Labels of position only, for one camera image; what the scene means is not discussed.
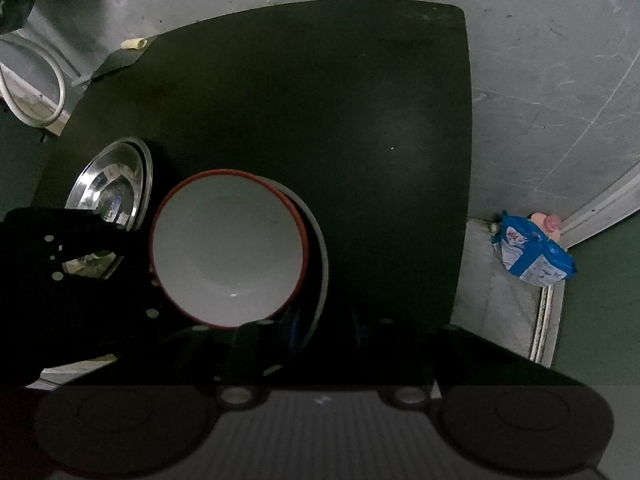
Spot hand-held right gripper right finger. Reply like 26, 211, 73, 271
350, 310, 587, 407

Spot blue plastic packet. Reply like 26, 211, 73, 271
490, 210, 577, 288

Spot large steel basin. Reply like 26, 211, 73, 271
102, 136, 154, 233

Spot deep steel bowl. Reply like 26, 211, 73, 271
255, 175, 331, 356

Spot white hose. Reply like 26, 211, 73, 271
0, 35, 68, 128

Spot steel plate with sticker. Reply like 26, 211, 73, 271
65, 142, 143, 231

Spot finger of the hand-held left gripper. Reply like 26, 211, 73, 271
0, 206, 165, 322

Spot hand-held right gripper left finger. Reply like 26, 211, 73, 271
120, 310, 307, 408

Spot white ceramic bowl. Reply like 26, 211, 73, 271
250, 174, 312, 311
150, 169, 308, 330

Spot pink bottle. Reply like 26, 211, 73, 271
530, 212, 563, 236

